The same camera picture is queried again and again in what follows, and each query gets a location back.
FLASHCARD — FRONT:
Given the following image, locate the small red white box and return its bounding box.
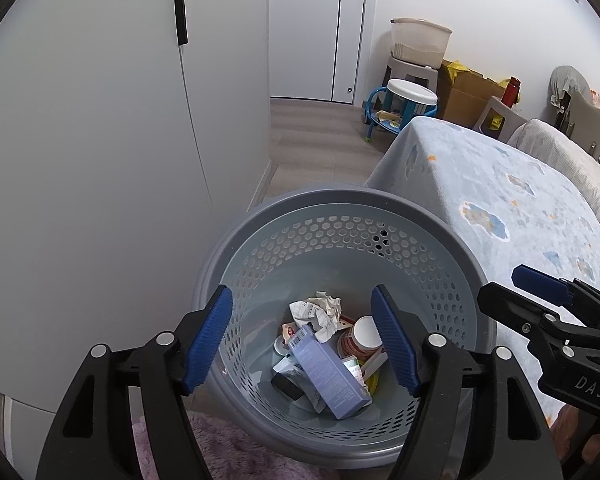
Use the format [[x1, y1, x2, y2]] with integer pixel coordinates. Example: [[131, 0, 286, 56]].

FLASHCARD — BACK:
[[361, 347, 388, 380]]

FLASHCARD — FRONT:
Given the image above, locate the red white paper cup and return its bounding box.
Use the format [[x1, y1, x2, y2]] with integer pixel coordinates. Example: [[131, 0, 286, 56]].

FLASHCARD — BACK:
[[337, 315, 382, 361]]

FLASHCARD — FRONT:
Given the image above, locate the white green milk carton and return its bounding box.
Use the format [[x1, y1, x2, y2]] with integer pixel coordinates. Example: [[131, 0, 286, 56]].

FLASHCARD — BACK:
[[341, 356, 367, 388]]

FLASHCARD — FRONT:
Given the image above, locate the red patterned snack wrapper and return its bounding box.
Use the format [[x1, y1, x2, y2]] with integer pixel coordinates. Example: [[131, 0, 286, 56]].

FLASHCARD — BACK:
[[279, 314, 357, 346]]

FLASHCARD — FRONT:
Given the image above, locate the purple cartoon toothpaste box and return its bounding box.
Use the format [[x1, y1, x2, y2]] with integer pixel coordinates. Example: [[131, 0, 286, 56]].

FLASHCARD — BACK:
[[288, 325, 372, 419]]

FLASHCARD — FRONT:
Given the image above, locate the white round cup lid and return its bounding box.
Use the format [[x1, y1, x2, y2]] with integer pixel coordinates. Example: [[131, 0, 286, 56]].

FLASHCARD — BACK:
[[273, 336, 288, 356]]

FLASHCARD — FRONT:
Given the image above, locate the light blue mask package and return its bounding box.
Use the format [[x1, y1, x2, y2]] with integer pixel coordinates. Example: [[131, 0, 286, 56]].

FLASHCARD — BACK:
[[271, 356, 326, 414]]

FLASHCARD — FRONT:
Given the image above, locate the white paper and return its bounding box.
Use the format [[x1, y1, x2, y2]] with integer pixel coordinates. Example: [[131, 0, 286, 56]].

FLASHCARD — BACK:
[[289, 292, 342, 344]]

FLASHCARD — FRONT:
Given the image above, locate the grey perforated trash basket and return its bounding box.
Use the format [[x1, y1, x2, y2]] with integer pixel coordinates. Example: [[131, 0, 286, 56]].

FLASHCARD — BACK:
[[195, 186, 495, 469]]

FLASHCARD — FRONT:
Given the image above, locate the person right hand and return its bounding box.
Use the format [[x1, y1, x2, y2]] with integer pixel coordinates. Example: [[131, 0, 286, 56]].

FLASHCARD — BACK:
[[549, 404, 600, 463]]

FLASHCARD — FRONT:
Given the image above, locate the light blue patterned blanket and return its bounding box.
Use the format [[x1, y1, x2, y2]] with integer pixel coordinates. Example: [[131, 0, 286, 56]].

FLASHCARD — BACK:
[[365, 115, 600, 421]]

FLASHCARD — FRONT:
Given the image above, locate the purple fluffy rug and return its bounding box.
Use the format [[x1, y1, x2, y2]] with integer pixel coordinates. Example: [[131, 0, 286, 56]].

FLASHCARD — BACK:
[[130, 408, 342, 480]]

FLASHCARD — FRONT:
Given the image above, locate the beige bed cover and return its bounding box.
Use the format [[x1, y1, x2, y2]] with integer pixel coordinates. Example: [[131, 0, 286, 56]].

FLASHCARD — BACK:
[[507, 119, 600, 222]]

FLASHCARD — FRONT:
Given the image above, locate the grey plastic stool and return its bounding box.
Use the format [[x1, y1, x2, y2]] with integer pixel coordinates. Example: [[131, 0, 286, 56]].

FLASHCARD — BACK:
[[382, 54, 438, 92], [474, 96, 527, 143]]

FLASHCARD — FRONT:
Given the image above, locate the grey chair with clothes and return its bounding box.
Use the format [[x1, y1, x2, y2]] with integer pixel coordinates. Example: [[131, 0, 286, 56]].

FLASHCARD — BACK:
[[550, 65, 600, 159]]

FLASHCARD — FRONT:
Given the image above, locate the red water bottle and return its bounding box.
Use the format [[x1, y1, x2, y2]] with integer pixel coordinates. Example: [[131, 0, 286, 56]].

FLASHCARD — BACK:
[[501, 77, 520, 107]]

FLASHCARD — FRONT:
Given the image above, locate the brown cardboard box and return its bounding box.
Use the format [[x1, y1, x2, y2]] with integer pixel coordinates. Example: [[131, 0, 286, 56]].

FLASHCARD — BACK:
[[437, 62, 505, 129]]

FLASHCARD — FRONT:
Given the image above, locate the white blue round stool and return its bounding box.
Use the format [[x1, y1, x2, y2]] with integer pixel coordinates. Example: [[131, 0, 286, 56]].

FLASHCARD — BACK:
[[363, 79, 438, 143]]

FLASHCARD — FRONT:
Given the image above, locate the yellow cloth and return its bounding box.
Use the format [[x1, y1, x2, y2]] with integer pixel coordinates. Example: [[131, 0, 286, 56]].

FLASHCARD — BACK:
[[443, 60, 483, 80]]

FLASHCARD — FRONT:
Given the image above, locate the translucent storage bin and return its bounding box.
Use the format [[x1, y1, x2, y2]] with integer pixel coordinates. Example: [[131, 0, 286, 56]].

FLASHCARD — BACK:
[[390, 18, 453, 70]]

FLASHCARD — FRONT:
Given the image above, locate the white door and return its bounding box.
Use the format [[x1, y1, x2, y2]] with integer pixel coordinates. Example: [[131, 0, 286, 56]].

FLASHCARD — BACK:
[[268, 0, 375, 105]]

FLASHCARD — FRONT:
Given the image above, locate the black wardrobe handle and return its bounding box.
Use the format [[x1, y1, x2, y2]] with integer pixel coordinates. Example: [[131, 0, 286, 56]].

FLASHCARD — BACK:
[[173, 0, 188, 47]]

